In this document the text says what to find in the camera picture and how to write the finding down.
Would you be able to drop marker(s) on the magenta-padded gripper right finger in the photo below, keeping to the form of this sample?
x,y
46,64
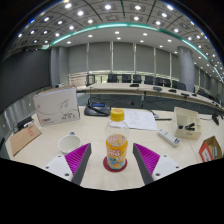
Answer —
x,y
146,159

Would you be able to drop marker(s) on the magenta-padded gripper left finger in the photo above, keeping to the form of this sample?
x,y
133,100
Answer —
x,y
77,159

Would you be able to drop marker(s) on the yellow-capped clear drink bottle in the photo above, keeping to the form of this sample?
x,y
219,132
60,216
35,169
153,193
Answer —
x,y
116,150

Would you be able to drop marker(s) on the white patterned paper cup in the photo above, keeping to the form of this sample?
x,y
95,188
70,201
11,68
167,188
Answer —
x,y
69,144

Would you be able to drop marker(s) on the flat round red coaster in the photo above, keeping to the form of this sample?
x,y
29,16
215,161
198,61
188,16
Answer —
x,y
106,166

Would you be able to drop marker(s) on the white power strip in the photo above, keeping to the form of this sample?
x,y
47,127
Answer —
x,y
169,137

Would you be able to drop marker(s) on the white printed paper sheet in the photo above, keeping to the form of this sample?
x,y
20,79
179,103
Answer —
x,y
141,120

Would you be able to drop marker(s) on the black clip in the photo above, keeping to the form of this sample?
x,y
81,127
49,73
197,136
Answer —
x,y
188,126

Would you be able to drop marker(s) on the black conference console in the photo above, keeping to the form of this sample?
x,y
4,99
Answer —
x,y
96,109

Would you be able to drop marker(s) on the white copy paper carton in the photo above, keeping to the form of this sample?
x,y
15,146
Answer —
x,y
55,106

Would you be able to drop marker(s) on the white desk organizer box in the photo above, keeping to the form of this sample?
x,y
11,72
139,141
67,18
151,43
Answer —
x,y
186,116

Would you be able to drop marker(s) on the open brown cardboard box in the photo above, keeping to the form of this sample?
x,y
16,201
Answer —
x,y
208,151

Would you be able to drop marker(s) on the black device beside envelope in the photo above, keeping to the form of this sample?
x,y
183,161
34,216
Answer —
x,y
23,122

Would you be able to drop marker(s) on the long curved conference desk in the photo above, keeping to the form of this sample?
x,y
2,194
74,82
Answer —
x,y
133,89

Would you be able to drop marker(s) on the row of black office chairs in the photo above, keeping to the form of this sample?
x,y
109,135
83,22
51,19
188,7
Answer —
x,y
133,79

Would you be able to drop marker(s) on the group of ceiling lights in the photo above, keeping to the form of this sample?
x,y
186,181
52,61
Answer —
x,y
107,6

